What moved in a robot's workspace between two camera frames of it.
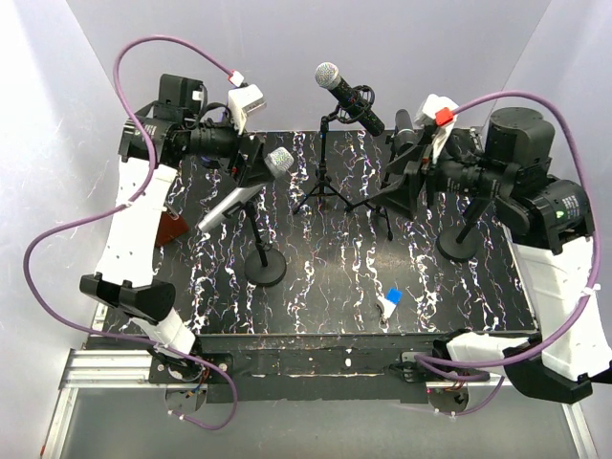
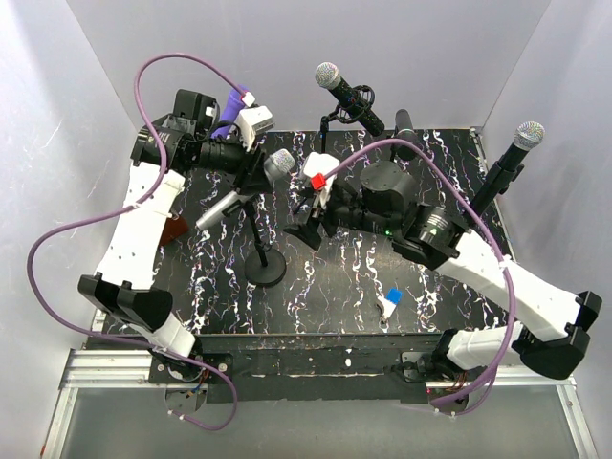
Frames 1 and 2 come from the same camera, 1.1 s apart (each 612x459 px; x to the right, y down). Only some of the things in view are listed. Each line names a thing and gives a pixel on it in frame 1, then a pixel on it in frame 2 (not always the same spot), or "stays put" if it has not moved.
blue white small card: (393, 297) stays put
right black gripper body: (422, 170) -> (332, 218)
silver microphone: (279, 161) stays put
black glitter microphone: (327, 76) stays put
